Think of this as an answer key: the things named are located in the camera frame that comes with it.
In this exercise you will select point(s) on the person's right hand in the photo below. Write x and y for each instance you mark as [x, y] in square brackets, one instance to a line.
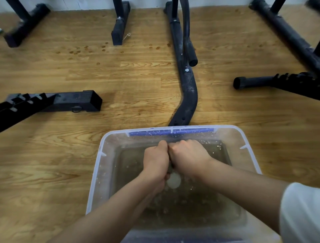
[190, 157]

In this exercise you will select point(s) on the person's left hand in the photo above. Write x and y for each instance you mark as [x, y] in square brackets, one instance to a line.
[156, 160]

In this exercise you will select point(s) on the clear plastic container blue clips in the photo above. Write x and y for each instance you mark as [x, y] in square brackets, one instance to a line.
[200, 207]

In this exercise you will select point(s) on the black padded weight bench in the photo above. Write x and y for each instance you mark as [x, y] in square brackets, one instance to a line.
[75, 101]

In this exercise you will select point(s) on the person's left forearm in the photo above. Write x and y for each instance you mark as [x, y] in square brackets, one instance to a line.
[112, 215]

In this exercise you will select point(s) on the person's right forearm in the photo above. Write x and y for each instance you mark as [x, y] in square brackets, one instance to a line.
[245, 190]

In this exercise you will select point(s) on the black pull-up station frame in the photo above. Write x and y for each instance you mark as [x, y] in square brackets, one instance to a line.
[314, 4]
[120, 27]
[186, 87]

